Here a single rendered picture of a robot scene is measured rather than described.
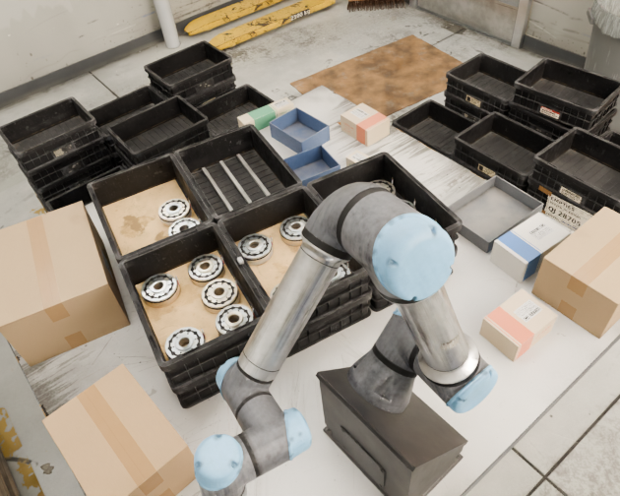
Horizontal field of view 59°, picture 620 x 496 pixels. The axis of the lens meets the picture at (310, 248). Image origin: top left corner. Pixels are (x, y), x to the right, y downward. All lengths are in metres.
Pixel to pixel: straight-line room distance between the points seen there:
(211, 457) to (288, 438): 0.13
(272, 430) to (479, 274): 1.02
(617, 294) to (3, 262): 1.71
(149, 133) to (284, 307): 2.07
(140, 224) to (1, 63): 2.85
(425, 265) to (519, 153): 2.04
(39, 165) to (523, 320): 2.26
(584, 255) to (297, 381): 0.86
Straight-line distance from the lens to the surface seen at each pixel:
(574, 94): 3.03
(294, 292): 0.92
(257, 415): 0.96
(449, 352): 1.02
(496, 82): 3.29
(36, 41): 4.58
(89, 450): 1.42
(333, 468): 1.44
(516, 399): 1.56
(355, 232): 0.81
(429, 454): 1.21
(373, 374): 1.22
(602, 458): 2.36
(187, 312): 1.57
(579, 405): 2.43
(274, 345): 0.96
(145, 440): 1.38
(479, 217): 1.95
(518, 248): 1.75
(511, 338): 1.56
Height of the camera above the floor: 2.04
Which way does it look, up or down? 47 degrees down
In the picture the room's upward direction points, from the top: 7 degrees counter-clockwise
